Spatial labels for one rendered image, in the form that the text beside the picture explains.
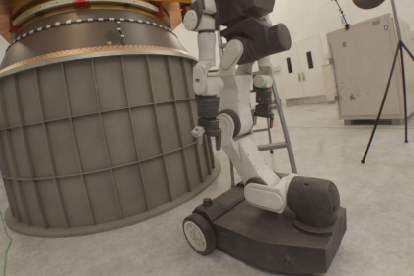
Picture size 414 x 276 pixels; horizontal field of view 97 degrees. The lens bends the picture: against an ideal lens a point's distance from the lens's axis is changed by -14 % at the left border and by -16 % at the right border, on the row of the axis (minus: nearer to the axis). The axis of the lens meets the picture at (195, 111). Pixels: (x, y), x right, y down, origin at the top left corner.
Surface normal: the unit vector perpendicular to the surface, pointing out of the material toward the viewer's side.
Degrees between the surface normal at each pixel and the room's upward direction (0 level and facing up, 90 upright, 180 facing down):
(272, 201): 90
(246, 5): 115
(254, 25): 90
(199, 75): 90
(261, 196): 90
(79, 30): 62
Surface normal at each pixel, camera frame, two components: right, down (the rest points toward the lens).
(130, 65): 0.55, -0.06
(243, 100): 0.67, 0.10
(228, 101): -0.74, 0.15
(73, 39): 0.12, -0.46
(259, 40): -0.62, 0.52
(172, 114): 0.74, -0.10
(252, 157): 0.48, -0.56
